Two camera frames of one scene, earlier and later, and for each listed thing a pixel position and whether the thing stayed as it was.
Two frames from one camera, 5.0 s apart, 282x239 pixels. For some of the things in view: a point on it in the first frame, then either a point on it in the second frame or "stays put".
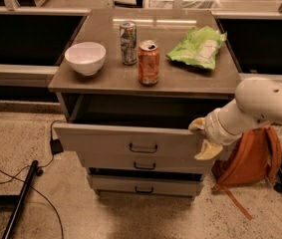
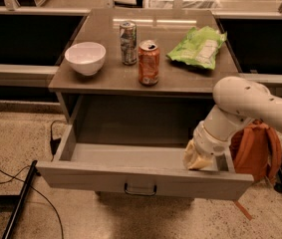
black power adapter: (56, 146) stays put
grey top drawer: (125, 141) to (143, 167)
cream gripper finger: (197, 123) to (191, 159)
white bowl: (86, 57) stays put
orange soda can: (148, 57) stays put
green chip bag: (199, 47) stays put
